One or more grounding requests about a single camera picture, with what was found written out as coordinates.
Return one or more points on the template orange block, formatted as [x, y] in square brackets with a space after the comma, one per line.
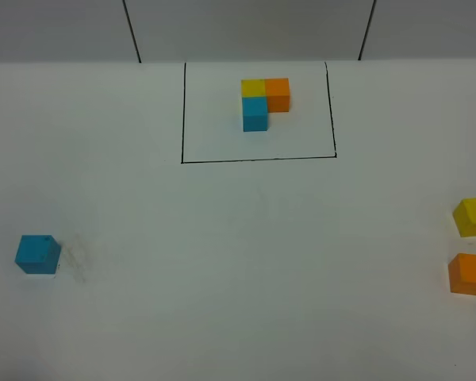
[278, 95]

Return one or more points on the template blue block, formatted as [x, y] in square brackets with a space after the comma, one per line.
[255, 114]

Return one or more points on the template yellow block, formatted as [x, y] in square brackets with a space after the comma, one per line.
[253, 88]

